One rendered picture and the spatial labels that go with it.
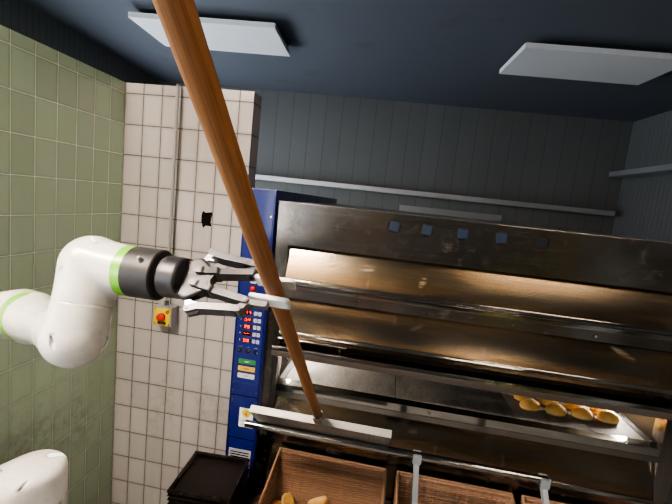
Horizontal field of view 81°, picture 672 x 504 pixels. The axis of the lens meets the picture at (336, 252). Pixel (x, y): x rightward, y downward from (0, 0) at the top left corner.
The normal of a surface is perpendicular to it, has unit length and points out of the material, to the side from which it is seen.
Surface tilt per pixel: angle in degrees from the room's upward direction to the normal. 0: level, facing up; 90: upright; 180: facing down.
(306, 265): 70
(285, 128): 90
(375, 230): 90
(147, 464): 90
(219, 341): 90
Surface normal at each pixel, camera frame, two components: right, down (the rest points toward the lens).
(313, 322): -0.11, -0.23
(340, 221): -0.15, 0.11
